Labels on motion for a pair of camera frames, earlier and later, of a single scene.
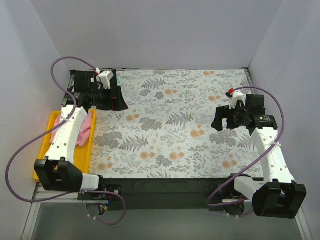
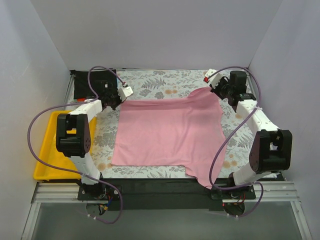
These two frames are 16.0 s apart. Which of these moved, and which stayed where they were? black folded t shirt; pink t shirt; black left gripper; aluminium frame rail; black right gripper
Moved: black right gripper; pink t shirt
Stayed: aluminium frame rail; black folded t shirt; black left gripper
